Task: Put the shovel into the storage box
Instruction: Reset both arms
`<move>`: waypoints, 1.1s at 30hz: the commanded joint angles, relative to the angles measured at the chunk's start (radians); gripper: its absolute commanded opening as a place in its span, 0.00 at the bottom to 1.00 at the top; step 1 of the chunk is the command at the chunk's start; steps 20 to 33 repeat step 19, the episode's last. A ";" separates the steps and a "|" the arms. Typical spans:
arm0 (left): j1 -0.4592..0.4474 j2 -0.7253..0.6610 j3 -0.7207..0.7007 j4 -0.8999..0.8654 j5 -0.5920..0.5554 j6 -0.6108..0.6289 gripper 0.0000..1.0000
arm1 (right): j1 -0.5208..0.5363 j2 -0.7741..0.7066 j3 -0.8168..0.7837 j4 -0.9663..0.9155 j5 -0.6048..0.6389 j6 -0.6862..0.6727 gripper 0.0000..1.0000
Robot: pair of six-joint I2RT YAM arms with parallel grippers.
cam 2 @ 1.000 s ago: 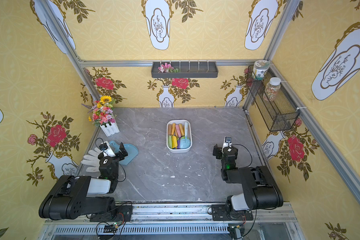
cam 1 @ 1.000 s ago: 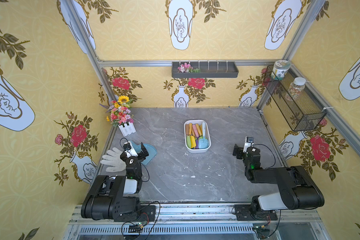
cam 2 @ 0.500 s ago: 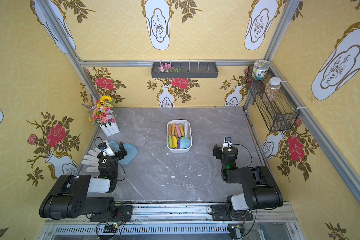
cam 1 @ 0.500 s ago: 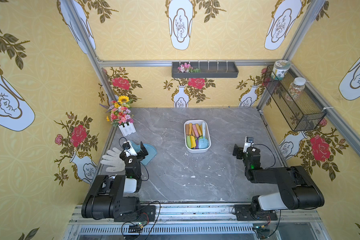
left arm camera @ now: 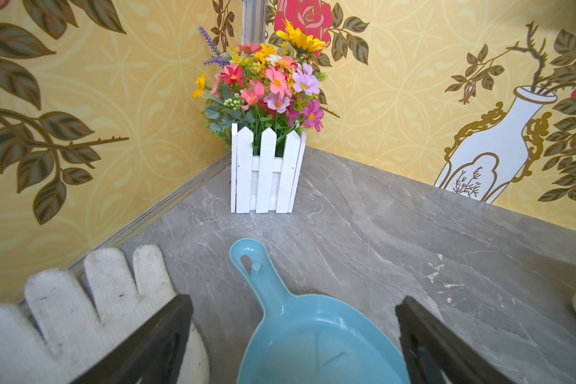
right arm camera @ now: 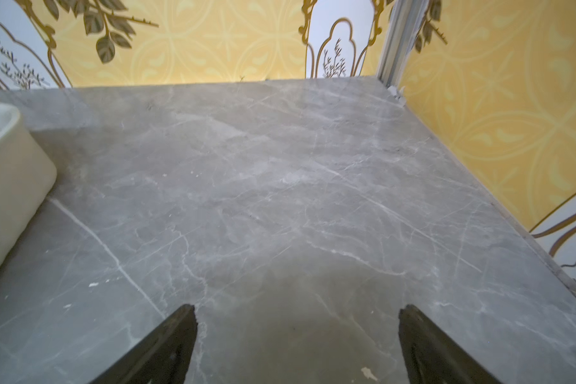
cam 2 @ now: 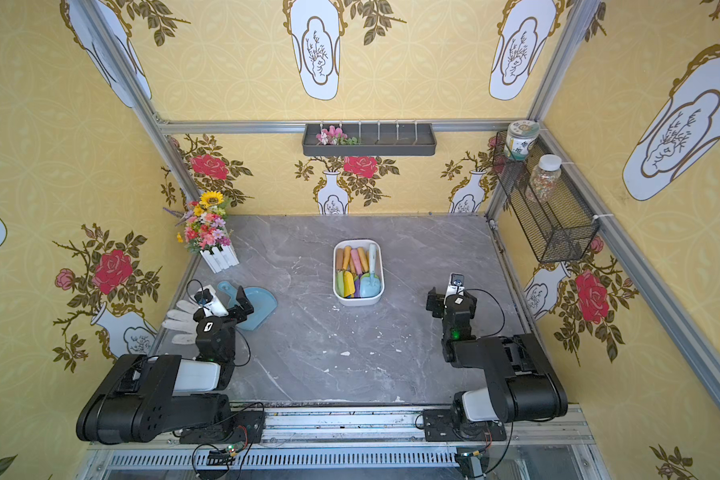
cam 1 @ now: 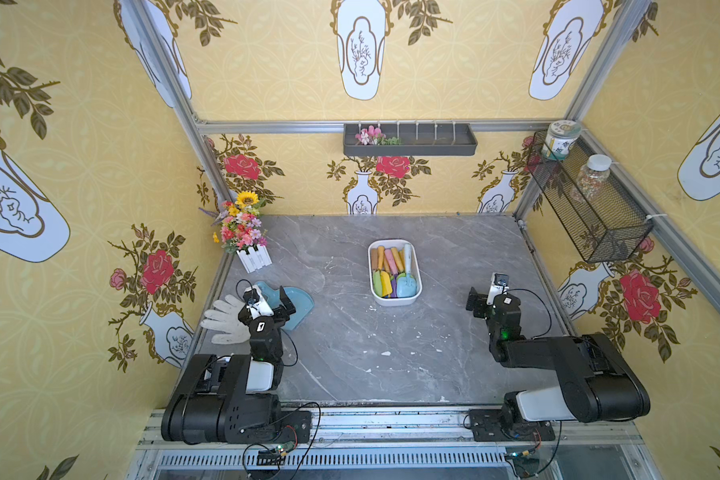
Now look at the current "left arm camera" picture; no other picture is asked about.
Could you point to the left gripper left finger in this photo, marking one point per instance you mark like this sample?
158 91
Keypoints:
153 353

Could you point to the white work glove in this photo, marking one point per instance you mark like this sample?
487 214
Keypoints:
69 327

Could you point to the flower pot white fence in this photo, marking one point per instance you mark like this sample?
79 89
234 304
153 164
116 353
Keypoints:
262 103

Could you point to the light blue dustpan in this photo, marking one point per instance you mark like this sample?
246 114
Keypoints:
309 338

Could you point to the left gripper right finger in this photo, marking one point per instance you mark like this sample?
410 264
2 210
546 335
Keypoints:
435 354

